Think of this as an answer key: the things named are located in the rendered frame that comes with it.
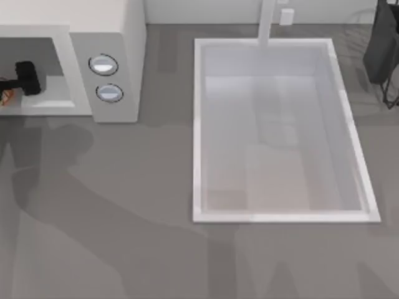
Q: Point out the white sink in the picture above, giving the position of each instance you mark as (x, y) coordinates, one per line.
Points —
(280, 140)

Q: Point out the large round microwave knob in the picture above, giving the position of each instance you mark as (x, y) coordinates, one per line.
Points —
(103, 64)

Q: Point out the small white box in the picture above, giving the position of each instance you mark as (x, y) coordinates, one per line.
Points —
(286, 17)

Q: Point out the pale microwave oven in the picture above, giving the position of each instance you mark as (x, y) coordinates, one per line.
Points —
(127, 62)

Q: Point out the tall white tap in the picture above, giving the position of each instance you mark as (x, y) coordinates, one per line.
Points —
(266, 21)

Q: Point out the orange and brown item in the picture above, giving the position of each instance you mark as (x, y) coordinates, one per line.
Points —
(6, 98)

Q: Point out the small round microwave knob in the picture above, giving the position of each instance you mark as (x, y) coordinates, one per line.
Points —
(109, 93)

